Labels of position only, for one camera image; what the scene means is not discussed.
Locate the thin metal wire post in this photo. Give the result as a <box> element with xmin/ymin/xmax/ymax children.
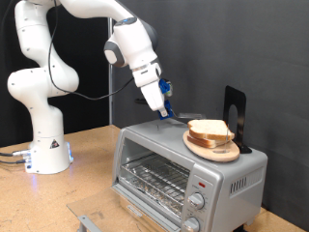
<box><xmin>223</xmin><ymin>124</ymin><xmax>230</xmax><ymax>153</ymax></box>

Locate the thin black base cable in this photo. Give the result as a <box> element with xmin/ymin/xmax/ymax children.
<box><xmin>0</xmin><ymin>158</ymin><xmax>27</xmax><ymax>165</ymax></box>

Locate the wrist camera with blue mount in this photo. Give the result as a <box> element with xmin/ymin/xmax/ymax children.
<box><xmin>158</xmin><ymin>77</ymin><xmax>174</xmax><ymax>99</ymax></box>

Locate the round wooden plate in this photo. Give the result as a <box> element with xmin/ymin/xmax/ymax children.
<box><xmin>183</xmin><ymin>129</ymin><xmax>241</xmax><ymax>163</ymax></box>

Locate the vertical metal pole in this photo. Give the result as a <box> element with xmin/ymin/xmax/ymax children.
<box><xmin>107</xmin><ymin>17</ymin><xmax>114</xmax><ymax>126</ymax></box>

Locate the white bread slice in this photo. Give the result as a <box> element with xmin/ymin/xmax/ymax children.
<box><xmin>186</xmin><ymin>119</ymin><xmax>236</xmax><ymax>141</ymax></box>

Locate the base cable with silver plug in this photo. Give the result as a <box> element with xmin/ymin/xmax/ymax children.
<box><xmin>0</xmin><ymin>148</ymin><xmax>32</xmax><ymax>159</ymax></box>

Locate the silver toaster oven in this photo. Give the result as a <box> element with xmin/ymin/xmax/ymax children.
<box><xmin>112</xmin><ymin>117</ymin><xmax>268</xmax><ymax>232</ymax></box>

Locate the metal oven rack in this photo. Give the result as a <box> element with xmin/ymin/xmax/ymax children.
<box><xmin>120</xmin><ymin>153</ymin><xmax>191</xmax><ymax>217</ymax></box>

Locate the silver oven knob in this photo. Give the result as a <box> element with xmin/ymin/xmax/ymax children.
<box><xmin>187</xmin><ymin>191</ymin><xmax>206</xmax><ymax>211</ymax></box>
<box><xmin>183</xmin><ymin>216</ymin><xmax>201</xmax><ymax>232</ymax></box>

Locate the glass oven door with handle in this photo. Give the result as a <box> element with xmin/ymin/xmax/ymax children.
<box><xmin>66</xmin><ymin>183</ymin><xmax>182</xmax><ymax>232</ymax></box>

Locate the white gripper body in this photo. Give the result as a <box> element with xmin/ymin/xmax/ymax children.
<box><xmin>131</xmin><ymin>61</ymin><xmax>169</xmax><ymax>114</ymax></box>

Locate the black metal bookend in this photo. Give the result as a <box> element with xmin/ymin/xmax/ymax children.
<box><xmin>221</xmin><ymin>85</ymin><xmax>253</xmax><ymax>155</ymax></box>

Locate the black cable with blue connector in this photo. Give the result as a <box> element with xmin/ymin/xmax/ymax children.
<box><xmin>47</xmin><ymin>0</ymin><xmax>134</xmax><ymax>102</ymax></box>

